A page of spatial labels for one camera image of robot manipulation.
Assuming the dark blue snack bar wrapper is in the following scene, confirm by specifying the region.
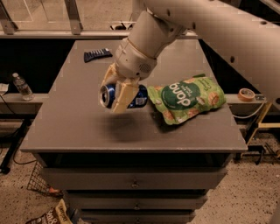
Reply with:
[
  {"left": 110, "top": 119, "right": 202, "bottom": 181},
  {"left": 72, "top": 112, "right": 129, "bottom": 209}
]
[{"left": 84, "top": 48, "right": 112, "bottom": 63}]

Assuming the roll of masking tape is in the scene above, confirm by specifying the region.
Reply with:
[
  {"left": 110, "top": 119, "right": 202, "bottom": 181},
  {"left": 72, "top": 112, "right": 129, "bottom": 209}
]
[{"left": 238, "top": 88, "right": 256, "bottom": 102}]

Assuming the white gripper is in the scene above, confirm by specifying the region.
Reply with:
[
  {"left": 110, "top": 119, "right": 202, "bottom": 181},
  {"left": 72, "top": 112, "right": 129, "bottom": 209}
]
[{"left": 101, "top": 38, "right": 157, "bottom": 114}]

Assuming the blue pepsi can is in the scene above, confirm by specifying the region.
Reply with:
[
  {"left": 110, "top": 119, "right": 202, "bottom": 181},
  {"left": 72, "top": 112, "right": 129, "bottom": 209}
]
[{"left": 100, "top": 84, "right": 148, "bottom": 109}]

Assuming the grey drawer cabinet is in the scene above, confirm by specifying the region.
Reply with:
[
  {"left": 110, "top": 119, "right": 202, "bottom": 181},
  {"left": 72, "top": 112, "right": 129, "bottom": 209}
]
[{"left": 21, "top": 40, "right": 247, "bottom": 224}]

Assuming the wire mesh basket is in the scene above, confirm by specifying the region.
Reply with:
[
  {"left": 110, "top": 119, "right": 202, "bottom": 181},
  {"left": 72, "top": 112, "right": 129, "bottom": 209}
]
[{"left": 27, "top": 162, "right": 61, "bottom": 196}]

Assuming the clear plastic water bottle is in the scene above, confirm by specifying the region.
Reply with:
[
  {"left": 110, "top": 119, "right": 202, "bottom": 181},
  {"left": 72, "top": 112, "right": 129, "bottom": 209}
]
[{"left": 12, "top": 73, "right": 34, "bottom": 101}]

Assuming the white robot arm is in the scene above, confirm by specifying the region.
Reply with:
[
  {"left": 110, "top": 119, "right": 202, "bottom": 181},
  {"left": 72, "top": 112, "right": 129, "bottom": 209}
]
[{"left": 102, "top": 0, "right": 280, "bottom": 113}]

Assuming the black stand leg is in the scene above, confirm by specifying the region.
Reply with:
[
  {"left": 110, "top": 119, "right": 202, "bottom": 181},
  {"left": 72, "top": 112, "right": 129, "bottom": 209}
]
[{"left": 0, "top": 119, "right": 32, "bottom": 174}]

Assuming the green dang chips bag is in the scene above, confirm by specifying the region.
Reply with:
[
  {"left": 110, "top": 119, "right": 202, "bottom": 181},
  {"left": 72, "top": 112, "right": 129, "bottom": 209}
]
[{"left": 147, "top": 74, "right": 226, "bottom": 125}]

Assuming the brown snack bag on floor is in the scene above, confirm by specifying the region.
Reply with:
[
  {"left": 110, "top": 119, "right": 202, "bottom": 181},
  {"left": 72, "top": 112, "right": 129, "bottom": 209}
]
[{"left": 25, "top": 199, "right": 73, "bottom": 224}]

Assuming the grey metal railing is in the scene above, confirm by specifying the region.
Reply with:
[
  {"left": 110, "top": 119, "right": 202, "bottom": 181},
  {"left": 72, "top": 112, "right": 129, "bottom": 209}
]
[{"left": 0, "top": 0, "right": 200, "bottom": 40}]

